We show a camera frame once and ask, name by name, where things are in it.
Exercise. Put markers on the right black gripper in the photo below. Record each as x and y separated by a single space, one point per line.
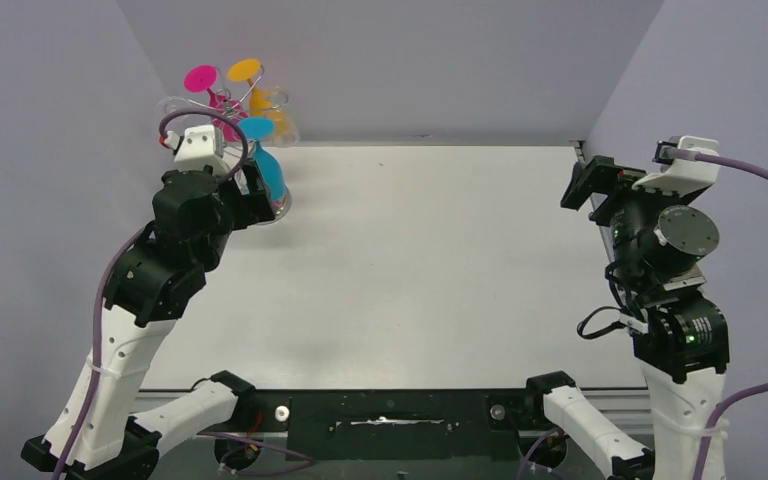
591 183

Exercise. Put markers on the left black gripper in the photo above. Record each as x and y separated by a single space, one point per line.
251 196

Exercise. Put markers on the blue wine glass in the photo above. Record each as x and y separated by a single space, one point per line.
255 130

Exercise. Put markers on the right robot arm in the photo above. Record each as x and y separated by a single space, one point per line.
680 337

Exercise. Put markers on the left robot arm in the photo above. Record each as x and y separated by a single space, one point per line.
145 290

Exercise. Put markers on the clear wine glass right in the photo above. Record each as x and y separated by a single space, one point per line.
285 132

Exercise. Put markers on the clear wine glass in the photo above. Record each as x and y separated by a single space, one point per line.
171 104
285 132

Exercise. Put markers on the orange wine glass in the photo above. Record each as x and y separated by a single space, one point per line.
261 102

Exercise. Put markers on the clear wine glass left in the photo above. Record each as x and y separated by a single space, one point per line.
171 104

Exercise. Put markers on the pink wine glass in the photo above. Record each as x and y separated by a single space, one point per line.
202 79

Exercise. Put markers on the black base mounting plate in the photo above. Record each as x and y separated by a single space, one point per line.
395 424

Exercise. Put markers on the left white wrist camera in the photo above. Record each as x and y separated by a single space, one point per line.
196 148

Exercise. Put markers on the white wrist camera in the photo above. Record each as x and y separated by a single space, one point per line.
685 166
196 148

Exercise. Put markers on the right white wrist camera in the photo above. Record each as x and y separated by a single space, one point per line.
685 166

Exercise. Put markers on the chrome wire glass rack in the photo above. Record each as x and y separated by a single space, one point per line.
238 148

